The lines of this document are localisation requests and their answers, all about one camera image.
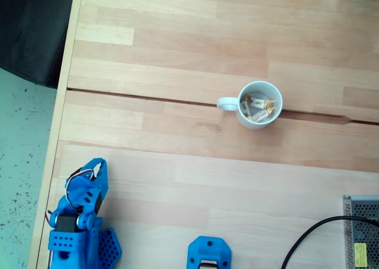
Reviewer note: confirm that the caramel sweet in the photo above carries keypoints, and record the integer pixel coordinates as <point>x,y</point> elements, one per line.
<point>244,107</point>
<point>258,103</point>
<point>260,115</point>

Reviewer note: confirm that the blue printed post base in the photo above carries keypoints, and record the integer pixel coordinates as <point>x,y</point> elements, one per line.
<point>197,251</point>

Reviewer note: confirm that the wooden base board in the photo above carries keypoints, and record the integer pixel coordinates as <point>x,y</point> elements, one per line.
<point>207,198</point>

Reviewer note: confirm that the white printed mug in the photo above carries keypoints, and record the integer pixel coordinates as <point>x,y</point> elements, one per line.
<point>251,124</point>

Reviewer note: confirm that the black upholstered seat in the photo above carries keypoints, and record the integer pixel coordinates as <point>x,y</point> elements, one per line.
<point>29,29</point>

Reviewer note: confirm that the perforated metal power supply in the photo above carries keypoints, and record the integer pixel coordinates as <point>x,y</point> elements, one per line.
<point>364,221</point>

